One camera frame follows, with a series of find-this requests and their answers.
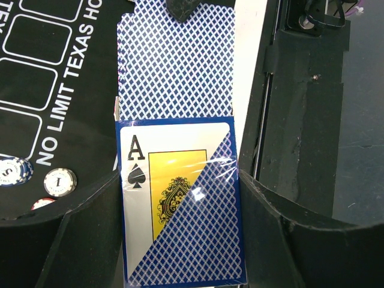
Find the red poker chip stack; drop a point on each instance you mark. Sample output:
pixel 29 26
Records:
pixel 42 202

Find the blue poker chip stack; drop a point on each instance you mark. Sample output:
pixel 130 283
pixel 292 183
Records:
pixel 15 171

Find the grey poker chip stack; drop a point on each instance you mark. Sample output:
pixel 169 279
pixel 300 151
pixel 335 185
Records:
pixel 60 182

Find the blue backed playing cards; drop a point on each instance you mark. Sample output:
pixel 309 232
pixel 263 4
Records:
pixel 168 69

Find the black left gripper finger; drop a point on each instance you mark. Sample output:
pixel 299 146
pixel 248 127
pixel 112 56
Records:
pixel 287 245
pixel 73 242
pixel 180 10

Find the blue playing card deck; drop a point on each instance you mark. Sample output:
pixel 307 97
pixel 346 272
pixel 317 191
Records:
pixel 182 222

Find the black poker felt mat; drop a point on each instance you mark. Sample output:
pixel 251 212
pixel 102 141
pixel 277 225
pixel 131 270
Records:
pixel 59 92

